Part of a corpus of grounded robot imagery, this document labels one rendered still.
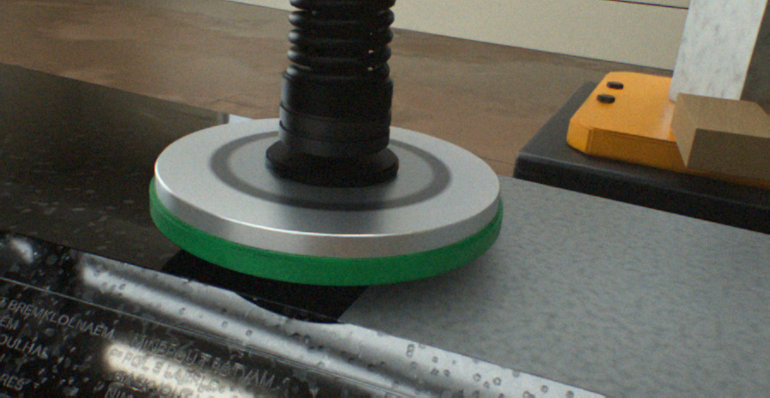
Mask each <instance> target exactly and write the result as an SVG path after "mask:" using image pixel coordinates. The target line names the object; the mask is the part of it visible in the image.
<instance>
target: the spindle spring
mask: <svg viewBox="0 0 770 398"><path fill-rule="evenodd" d="M289 1H290V5H291V6H293V7H295V8H297V9H303V10H295V11H292V12H291V13H290V14H289V22H290V23H291V25H292V26H294V27H296V28H295V29H292V30H290V32H289V34H288V38H289V41H290V43H292V44H294V45H295V46H293V47H291V48H290V49H289V50H288V56H287V57H288V58H289V60H290V61H291V62H292V63H295V64H299V65H302V66H308V67H314V68H321V69H335V70H351V69H363V68H372V69H374V70H367V71H362V72H350V73H332V72H320V71H312V70H304V69H300V68H299V66H297V65H295V64H292V65H289V66H288V68H287V71H286V72H287V73H288V74H289V75H290V76H292V77H294V78H297V79H300V80H303V81H306V82H310V83H319V84H324V85H332V86H365V85H371V84H375V83H379V82H380V81H382V80H384V79H386V78H387V77H388V75H389V72H390V67H389V66H388V63H387V61H388V60H389V59H390V58H391V55H392V53H391V48H390V46H388V43H390V42H391V40H392V39H393V36H394V35H393V32H392V30H391V28H390V27H389V26H390V25H391V24H392V23H393V22H394V12H393V11H392V10H391V9H389V8H391V7H393V6H394V5H395V1H396V0H289ZM312 11H315V12H327V13H370V12H372V16H364V17H331V16H318V15H312ZM311 30H316V31H327V32H366V31H370V33H371V34H368V35H355V36H336V35H321V34H312V33H311ZM310 49H315V50H324V51H364V50H370V51H372V52H370V53H364V54H353V55H332V54H320V53H313V52H310Z"/></svg>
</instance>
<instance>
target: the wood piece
mask: <svg viewBox="0 0 770 398"><path fill-rule="evenodd" d="M670 128H671V130H672V132H673V134H674V137H675V141H676V143H677V146H678V148H679V151H680V152H681V157H682V159H683V161H684V163H685V166H686V168H691V169H698V170H703V171H709V172H714V173H720V174H726V175H736V176H742V177H749V178H754V179H760V180H765V181H770V117H769V116H768V115H767V114H766V113H765V112H764V111H763V109H762V108H761V107H760V106H759V105H758V104H757V103H756V102H752V101H739V100H732V99H725V98H718V97H711V96H704V95H691V94H684V93H678V95H677V98H676V102H675V108H674V112H673V115H672V120H671V123H670Z"/></svg>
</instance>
